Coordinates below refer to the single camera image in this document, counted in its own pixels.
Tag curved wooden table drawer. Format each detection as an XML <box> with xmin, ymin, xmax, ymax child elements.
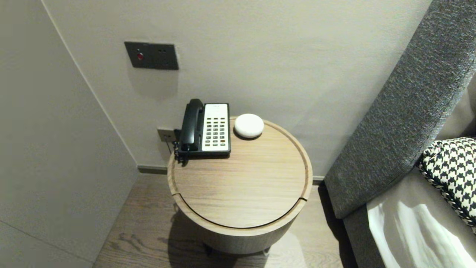
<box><xmin>174</xmin><ymin>193</ymin><xmax>307</xmax><ymax>255</ymax></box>

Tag white domed round speaker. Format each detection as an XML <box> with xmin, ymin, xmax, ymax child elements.
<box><xmin>234</xmin><ymin>114</ymin><xmax>265</xmax><ymax>139</ymax></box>

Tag white keypad telephone base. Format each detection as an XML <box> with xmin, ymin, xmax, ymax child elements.
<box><xmin>178</xmin><ymin>103</ymin><xmax>231</xmax><ymax>159</ymax></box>

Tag black telephone handset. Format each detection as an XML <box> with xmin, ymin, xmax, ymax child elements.
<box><xmin>180</xmin><ymin>99</ymin><xmax>205</xmax><ymax>151</ymax></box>

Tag round wooden side table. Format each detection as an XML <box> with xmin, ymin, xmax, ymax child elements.
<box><xmin>167</xmin><ymin>116</ymin><xmax>313</xmax><ymax>257</ymax></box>

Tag grey fabric headboard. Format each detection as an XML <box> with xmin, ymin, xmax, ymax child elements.
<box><xmin>324</xmin><ymin>0</ymin><xmax>476</xmax><ymax>219</ymax></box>

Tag beige bed linen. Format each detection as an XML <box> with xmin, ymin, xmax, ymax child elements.
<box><xmin>366</xmin><ymin>73</ymin><xmax>476</xmax><ymax>268</ymax></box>

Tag houndstooth black white pillow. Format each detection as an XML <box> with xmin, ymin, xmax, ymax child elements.
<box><xmin>416</xmin><ymin>137</ymin><xmax>476</xmax><ymax>234</ymax></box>

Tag black coiled handset cord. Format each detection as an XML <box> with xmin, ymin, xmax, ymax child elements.
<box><xmin>172</xmin><ymin>141</ymin><xmax>189</xmax><ymax>165</ymax></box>

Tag beige wall jack plate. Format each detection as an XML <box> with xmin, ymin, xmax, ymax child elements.
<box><xmin>157</xmin><ymin>128</ymin><xmax>175</xmax><ymax>143</ymax></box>

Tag grey wall baseboard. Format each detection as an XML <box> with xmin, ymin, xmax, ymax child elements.
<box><xmin>138</xmin><ymin>165</ymin><xmax>325</xmax><ymax>186</ymax></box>

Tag dark wall plate small holes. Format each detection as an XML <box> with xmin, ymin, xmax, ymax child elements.
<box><xmin>151</xmin><ymin>44</ymin><xmax>179</xmax><ymax>71</ymax></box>

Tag dark switch plate red light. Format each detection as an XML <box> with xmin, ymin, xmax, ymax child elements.
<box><xmin>124</xmin><ymin>42</ymin><xmax>152</xmax><ymax>69</ymax></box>

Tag grey fabric bed frame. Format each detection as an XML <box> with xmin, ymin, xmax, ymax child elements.
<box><xmin>342</xmin><ymin>206</ymin><xmax>387</xmax><ymax>268</ymax></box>

